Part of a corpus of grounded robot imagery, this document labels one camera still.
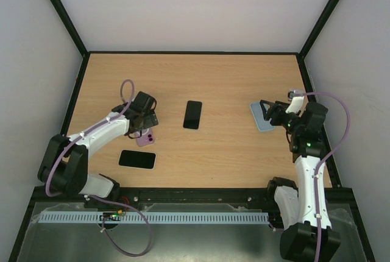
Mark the white slotted cable duct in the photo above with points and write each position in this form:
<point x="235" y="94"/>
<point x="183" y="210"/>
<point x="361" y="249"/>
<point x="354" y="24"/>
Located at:
<point x="90" y="217"/>

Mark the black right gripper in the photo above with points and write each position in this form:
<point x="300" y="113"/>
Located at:
<point x="275" y="113"/>

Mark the phone in white case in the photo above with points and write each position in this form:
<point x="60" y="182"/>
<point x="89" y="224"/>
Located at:
<point x="137" y="159"/>

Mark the black smartphone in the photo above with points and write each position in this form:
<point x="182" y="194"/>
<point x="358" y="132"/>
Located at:
<point x="192" y="115"/>

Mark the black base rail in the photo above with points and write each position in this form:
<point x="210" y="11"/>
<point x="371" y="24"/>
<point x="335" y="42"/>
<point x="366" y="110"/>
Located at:
<point x="249" y="198"/>

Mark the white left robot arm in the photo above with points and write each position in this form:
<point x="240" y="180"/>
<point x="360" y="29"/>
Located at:
<point x="64" y="168"/>

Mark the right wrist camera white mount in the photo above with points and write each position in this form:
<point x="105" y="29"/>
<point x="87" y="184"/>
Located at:
<point x="296" y="99"/>

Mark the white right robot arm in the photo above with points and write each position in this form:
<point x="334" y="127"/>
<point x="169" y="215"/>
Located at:
<point x="307" y="233"/>

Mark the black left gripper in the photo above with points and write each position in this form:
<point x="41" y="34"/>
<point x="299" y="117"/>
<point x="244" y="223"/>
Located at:
<point x="150" y="120"/>

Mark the black enclosure frame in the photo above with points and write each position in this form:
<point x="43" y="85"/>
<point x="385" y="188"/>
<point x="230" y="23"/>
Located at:
<point x="337" y="194"/>

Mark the light blue phone case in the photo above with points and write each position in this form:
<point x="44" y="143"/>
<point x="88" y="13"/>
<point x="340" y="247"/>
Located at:
<point x="262" y="124"/>

